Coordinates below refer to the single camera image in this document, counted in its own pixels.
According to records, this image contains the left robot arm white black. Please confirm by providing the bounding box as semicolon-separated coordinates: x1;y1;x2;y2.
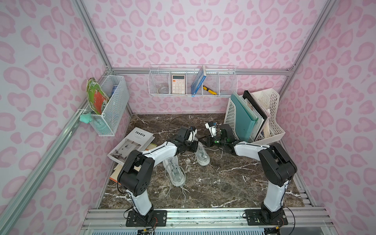
117;126;198;216

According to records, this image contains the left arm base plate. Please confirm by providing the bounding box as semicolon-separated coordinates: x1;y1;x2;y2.
125;210;167;227

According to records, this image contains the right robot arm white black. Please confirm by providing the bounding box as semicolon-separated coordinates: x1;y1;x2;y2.
203;122;297;213

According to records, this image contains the yellow black utility knife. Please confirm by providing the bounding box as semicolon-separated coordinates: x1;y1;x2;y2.
203;86;217;96

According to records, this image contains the teal folder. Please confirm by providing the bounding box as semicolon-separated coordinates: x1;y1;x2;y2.
231;93;258;142

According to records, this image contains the grey knit sneaker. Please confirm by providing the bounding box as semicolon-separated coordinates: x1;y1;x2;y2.
195;142;210;166
163;156;186;187

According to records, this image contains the blue book in shelf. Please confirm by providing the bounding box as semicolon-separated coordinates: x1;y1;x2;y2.
191;65;207;96

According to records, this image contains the clear glass bowl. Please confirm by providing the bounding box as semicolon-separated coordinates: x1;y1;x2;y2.
158;84;169;95

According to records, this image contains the white wire wall shelf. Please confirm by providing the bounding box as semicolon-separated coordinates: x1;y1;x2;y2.
148;64;238;98

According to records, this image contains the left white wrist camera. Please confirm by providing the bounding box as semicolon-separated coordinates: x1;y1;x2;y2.
188;126;197;142

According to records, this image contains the black clipboard folder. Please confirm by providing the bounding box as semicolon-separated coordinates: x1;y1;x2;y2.
242;91;270;142

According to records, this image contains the green red snack bag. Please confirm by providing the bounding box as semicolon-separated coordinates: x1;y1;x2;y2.
86;77;110;115

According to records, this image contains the white plastic file organizer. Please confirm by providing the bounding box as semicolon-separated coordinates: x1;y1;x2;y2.
224;88;285;145

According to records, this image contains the white hardcover book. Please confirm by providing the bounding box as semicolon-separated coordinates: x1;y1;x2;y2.
107;127;155;165

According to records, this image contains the white pink calculator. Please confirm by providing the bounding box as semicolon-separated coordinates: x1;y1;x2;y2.
171;74;186;95

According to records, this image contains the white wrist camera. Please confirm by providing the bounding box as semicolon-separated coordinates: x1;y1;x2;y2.
188;126;197;142
205;121;218;138

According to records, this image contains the white wire side basket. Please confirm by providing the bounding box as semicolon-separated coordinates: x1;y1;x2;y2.
89;75;130;137

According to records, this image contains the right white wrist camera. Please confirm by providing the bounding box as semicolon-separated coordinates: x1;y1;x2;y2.
205;121;218;138

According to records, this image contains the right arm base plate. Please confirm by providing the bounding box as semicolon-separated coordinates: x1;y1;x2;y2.
242;209;288;227

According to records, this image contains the mint green hook clip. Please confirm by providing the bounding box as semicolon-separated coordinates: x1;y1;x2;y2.
79;113;93;124

